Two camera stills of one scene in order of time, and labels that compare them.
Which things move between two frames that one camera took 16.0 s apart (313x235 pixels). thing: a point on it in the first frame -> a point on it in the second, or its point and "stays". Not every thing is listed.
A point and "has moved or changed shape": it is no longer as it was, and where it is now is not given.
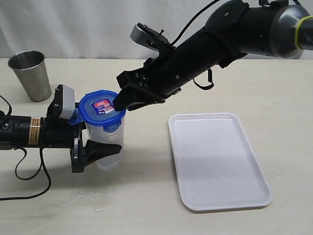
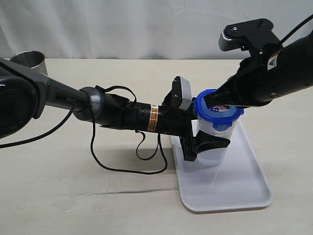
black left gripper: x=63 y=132 -> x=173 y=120
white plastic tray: x=216 y=166 stays
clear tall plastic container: x=97 y=133 -> x=213 y=157
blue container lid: x=97 y=107 has moved or changed shape
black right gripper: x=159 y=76 -> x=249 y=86
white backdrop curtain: x=91 y=29 stays
